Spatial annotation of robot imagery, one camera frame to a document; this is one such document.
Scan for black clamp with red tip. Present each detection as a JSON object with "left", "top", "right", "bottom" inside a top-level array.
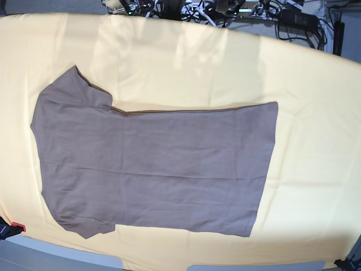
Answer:
[{"left": 0, "top": 217, "right": 26, "bottom": 240}]

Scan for tangled black cables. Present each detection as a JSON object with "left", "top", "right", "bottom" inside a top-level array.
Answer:
[{"left": 101, "top": 0, "right": 333, "bottom": 51}]

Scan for brown T-shirt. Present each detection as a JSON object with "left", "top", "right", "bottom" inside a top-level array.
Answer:
[{"left": 31, "top": 67, "right": 278, "bottom": 238}]

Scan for black clamp at right corner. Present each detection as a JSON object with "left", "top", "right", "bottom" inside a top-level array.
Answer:
[{"left": 334, "top": 259, "right": 360, "bottom": 271}]

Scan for black power adapter brick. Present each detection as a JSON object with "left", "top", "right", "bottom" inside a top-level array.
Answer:
[{"left": 279, "top": 10, "right": 319, "bottom": 32}]

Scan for black vertical power strip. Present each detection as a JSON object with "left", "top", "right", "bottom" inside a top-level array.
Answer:
[{"left": 333, "top": 20, "right": 345, "bottom": 56}]

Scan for yellow table cloth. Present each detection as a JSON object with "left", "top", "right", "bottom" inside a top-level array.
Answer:
[{"left": 1, "top": 14, "right": 360, "bottom": 270}]

